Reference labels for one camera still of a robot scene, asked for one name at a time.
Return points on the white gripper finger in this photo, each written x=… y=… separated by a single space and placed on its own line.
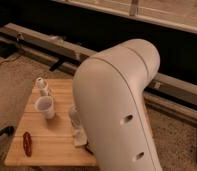
x=78 y=137

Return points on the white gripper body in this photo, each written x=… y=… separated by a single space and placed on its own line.
x=76 y=123

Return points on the white rectangular sponge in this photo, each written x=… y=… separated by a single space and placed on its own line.
x=85 y=140

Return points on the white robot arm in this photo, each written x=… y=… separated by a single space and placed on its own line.
x=108 y=94

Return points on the black red snack packet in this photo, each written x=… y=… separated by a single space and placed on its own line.
x=89 y=150

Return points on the white plastic cup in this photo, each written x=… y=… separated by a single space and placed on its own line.
x=45 y=105

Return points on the white plastic bottle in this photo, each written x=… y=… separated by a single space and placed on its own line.
x=43 y=87

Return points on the red sausage snack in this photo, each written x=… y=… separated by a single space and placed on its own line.
x=27 y=144

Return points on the black table leg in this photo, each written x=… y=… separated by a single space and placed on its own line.
x=8 y=130

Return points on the grey metal rail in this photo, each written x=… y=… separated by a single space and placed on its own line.
x=162 y=83

